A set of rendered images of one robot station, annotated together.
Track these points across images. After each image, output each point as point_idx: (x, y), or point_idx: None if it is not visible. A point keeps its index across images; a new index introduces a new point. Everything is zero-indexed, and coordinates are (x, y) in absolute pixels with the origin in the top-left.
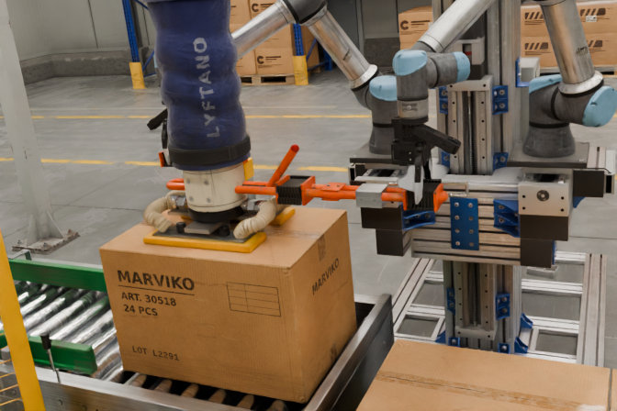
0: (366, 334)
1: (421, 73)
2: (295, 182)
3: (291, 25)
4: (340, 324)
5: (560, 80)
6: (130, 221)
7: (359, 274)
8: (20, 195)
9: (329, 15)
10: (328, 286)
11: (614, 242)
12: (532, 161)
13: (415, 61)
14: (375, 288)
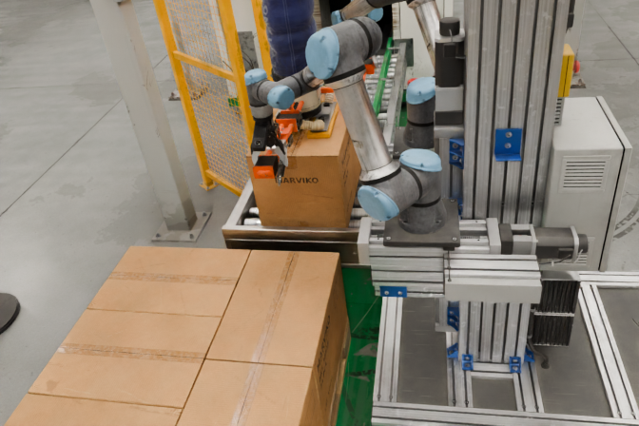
0: (319, 232)
1: (248, 89)
2: (291, 116)
3: None
4: (317, 216)
5: (402, 162)
6: (632, 97)
7: (636, 255)
8: (631, 33)
9: (423, 8)
10: (299, 187)
11: None
12: None
13: (244, 79)
14: (614, 271)
